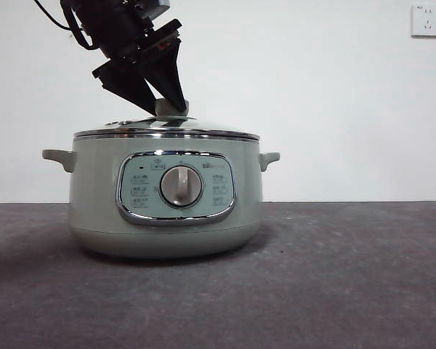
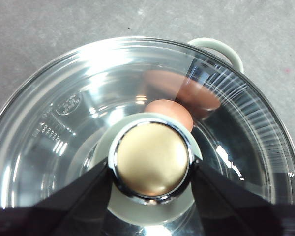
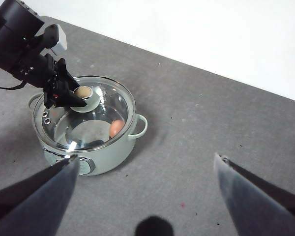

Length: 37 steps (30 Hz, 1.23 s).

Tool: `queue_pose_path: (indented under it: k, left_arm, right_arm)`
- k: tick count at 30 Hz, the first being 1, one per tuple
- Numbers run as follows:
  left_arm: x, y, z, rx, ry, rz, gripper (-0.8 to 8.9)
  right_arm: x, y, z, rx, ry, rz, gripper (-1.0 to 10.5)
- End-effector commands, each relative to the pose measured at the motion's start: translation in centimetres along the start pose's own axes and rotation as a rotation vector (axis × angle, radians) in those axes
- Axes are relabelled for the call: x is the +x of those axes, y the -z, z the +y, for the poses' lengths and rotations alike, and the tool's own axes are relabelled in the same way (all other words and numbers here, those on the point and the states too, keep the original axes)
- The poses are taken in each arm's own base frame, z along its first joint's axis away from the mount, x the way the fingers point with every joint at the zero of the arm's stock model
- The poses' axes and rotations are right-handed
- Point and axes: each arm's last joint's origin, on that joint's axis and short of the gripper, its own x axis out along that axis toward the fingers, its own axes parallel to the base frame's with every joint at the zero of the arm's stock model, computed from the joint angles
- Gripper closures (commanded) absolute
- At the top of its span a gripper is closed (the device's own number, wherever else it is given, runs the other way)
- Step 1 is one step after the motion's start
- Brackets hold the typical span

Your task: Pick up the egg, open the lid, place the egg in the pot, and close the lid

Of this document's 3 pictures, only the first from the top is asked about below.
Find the glass lid with green knob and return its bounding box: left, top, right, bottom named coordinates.
left=74, top=97, right=261, bottom=140

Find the pale green electric pot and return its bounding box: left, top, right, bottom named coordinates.
left=41, top=135, right=281, bottom=260

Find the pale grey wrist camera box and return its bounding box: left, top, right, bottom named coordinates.
left=135, top=0, right=172, bottom=20

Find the thin black cable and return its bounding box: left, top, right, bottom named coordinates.
left=65, top=5, right=96, bottom=51
left=33, top=0, right=73, bottom=31

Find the white wall socket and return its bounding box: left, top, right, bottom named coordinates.
left=411, top=4, right=436, bottom=39

